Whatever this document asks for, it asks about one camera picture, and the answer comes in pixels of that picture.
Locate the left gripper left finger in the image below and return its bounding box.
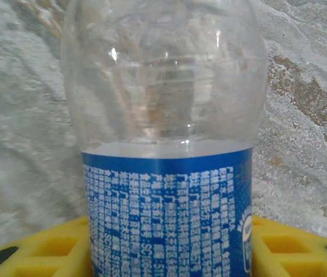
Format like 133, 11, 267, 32
0, 215, 94, 277

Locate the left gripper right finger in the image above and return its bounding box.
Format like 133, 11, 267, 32
250, 213, 327, 277

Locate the blue Pepsi label bottle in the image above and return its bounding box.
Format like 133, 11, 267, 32
60, 0, 269, 277

